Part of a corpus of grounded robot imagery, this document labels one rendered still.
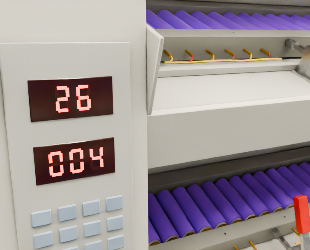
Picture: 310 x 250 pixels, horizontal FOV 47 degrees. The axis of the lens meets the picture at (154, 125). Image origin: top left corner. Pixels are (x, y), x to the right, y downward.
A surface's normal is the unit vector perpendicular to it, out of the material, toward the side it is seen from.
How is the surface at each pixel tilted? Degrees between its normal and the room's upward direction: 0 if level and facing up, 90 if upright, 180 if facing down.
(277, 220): 20
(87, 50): 90
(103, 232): 90
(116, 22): 90
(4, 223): 90
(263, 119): 110
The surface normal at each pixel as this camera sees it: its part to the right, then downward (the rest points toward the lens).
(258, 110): 0.41, 0.53
